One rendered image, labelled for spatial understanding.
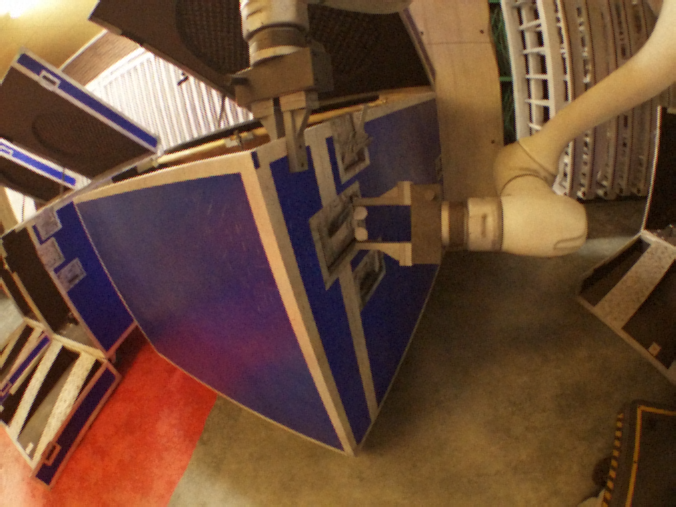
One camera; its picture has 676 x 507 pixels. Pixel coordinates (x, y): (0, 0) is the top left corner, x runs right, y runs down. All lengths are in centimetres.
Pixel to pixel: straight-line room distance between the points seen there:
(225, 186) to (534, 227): 43
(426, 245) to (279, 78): 33
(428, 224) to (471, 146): 127
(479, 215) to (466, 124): 126
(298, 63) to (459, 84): 137
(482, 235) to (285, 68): 36
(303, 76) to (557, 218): 40
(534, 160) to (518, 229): 16
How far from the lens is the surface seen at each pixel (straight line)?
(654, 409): 98
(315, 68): 37
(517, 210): 48
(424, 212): 49
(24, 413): 234
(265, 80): 41
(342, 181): 52
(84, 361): 193
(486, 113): 174
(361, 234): 54
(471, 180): 178
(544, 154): 59
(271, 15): 41
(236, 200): 40
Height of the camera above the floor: 100
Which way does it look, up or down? 29 degrees down
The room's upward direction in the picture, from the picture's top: 12 degrees counter-clockwise
